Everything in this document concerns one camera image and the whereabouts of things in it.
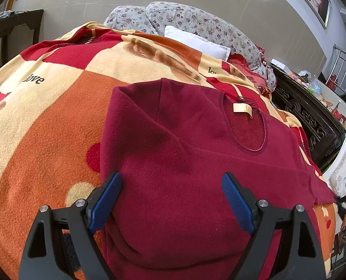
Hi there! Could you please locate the maroon knit shirt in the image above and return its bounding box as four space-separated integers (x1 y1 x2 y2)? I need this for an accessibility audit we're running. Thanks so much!
100 79 336 279

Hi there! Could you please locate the orange red patterned blanket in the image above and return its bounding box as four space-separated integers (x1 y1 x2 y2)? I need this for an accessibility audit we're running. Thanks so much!
0 22 325 279

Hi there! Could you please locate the dark carved wooden headboard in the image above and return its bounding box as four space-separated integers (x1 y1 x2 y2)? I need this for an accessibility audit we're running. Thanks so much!
272 66 346 172

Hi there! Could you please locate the red pillow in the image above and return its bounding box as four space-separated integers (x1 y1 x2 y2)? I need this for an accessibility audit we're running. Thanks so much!
227 54 271 97

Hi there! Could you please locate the dark wooden footboard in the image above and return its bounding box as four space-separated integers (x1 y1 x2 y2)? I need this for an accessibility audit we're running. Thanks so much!
0 10 44 68

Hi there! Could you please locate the white pillow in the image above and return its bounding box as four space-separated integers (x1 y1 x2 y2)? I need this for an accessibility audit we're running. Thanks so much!
164 25 231 61

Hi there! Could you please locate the floral grey quilt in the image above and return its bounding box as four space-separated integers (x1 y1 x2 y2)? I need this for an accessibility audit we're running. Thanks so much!
104 1 277 91

